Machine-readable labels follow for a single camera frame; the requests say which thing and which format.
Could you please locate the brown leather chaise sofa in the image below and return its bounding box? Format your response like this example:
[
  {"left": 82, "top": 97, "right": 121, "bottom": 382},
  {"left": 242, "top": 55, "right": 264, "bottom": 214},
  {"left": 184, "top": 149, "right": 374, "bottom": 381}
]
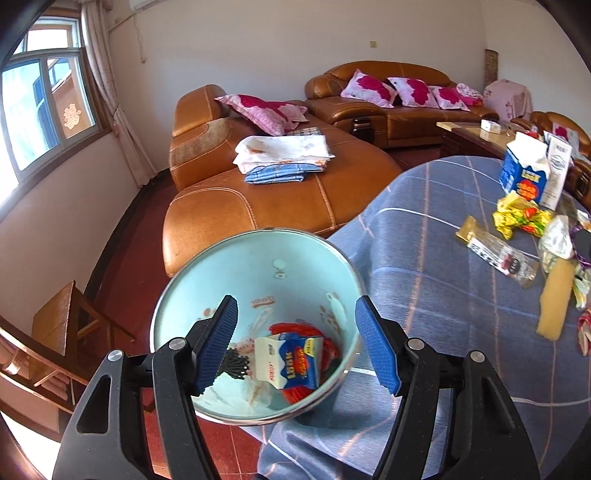
[{"left": 163, "top": 84, "right": 402, "bottom": 278}]

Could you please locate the wooden coffee table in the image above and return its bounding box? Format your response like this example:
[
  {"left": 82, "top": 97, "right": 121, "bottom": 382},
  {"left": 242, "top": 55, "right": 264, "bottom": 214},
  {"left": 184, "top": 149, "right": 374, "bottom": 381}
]
[{"left": 436, "top": 121, "right": 522, "bottom": 160}]

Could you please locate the folded pink blanket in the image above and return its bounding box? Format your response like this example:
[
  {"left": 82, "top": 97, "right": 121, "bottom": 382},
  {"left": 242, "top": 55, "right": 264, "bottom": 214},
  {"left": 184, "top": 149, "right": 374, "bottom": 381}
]
[{"left": 455, "top": 83, "right": 485, "bottom": 107}]

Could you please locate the blue plaid tablecloth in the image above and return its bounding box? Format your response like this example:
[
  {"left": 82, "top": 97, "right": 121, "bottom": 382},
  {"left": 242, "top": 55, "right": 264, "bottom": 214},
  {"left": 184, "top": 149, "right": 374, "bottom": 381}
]
[{"left": 257, "top": 155, "right": 591, "bottom": 480}]

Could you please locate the blue milk carton white cap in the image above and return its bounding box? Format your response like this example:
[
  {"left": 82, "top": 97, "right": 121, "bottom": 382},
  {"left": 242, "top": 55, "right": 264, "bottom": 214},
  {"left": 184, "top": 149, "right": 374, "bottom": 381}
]
[{"left": 254, "top": 335, "right": 326, "bottom": 391}]

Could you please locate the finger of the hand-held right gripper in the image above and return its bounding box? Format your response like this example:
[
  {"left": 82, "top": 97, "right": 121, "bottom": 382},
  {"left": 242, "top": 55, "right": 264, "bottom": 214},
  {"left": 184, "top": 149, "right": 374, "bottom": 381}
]
[{"left": 574, "top": 228, "right": 591, "bottom": 263}]

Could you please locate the clear wrapper dark label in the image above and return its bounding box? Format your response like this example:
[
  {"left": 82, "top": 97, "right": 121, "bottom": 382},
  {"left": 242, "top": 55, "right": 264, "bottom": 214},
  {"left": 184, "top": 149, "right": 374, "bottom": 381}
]
[{"left": 455, "top": 216, "right": 540, "bottom": 289}]

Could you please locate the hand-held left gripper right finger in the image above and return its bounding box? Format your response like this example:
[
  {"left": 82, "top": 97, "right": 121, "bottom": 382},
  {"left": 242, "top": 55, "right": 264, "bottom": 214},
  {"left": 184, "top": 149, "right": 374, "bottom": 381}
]
[{"left": 355, "top": 295, "right": 541, "bottom": 480}]

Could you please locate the mint green trash bin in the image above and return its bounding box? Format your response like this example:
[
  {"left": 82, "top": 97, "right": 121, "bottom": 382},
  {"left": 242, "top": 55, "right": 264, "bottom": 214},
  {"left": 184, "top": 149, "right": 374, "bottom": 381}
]
[{"left": 150, "top": 228, "right": 368, "bottom": 425}]

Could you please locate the folded white cloth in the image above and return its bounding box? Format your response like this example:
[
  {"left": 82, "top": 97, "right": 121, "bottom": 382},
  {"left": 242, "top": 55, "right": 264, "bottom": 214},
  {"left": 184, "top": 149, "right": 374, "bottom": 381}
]
[{"left": 232, "top": 135, "right": 335, "bottom": 174}]

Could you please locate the beige curtain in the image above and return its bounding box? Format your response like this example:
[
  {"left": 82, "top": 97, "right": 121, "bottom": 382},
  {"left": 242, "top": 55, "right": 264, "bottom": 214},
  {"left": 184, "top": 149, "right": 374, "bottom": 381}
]
[{"left": 76, "top": 0, "right": 158, "bottom": 185}]

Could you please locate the brown leather armchair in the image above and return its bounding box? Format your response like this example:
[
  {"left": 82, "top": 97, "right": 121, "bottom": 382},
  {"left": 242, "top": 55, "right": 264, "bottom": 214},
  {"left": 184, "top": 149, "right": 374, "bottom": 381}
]
[{"left": 510, "top": 111, "right": 591, "bottom": 204}]

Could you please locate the yellow plastic wrapper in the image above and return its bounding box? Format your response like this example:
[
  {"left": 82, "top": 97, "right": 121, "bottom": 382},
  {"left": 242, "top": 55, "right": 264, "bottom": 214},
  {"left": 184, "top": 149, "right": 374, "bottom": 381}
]
[{"left": 492, "top": 191, "right": 555, "bottom": 241}]

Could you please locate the wooden chair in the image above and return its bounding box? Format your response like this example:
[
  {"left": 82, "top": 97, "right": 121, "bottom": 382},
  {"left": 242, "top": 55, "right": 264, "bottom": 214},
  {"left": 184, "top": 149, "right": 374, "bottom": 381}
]
[{"left": 0, "top": 279, "right": 134, "bottom": 416}]

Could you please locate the pink cloth cover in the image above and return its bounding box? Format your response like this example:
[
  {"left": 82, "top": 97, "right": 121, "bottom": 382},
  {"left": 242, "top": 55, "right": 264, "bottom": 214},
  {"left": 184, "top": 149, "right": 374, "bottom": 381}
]
[{"left": 482, "top": 79, "right": 533, "bottom": 121}]

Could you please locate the purple wrapper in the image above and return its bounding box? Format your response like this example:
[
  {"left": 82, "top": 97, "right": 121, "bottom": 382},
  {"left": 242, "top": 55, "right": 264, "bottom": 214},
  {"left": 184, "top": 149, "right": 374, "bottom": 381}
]
[{"left": 569, "top": 222, "right": 591, "bottom": 269}]

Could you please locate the pink floral pillow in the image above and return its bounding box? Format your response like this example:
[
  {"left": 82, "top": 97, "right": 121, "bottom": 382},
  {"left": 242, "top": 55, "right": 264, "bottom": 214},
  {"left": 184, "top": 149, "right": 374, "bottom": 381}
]
[
  {"left": 387, "top": 77, "right": 439, "bottom": 109},
  {"left": 215, "top": 93, "right": 308, "bottom": 137},
  {"left": 427, "top": 85, "right": 471, "bottom": 112},
  {"left": 340, "top": 69, "right": 399, "bottom": 108}
]

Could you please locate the window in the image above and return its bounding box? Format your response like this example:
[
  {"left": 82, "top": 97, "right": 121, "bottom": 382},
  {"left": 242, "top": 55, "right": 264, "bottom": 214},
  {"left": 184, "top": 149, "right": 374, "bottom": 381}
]
[{"left": 0, "top": 16, "right": 112, "bottom": 185}]

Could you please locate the yellow foam sleeve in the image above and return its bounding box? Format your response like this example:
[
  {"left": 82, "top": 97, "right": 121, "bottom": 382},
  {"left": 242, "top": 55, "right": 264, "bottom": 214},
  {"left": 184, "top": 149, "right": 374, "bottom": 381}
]
[{"left": 536, "top": 258, "right": 578, "bottom": 341}]

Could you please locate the folded blue cloth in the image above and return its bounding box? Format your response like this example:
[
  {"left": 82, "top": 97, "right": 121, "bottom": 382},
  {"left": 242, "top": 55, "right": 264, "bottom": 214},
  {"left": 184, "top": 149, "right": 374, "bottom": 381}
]
[{"left": 244, "top": 161, "right": 331, "bottom": 184}]

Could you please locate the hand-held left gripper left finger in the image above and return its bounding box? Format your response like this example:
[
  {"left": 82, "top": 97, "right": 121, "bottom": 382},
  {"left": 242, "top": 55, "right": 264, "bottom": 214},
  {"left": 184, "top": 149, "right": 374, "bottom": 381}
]
[{"left": 52, "top": 294, "right": 239, "bottom": 480}]

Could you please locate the red plastic bag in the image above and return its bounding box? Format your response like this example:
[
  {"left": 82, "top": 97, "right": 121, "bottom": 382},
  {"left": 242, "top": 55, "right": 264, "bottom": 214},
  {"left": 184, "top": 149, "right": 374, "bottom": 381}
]
[{"left": 268, "top": 322, "right": 342, "bottom": 407}]

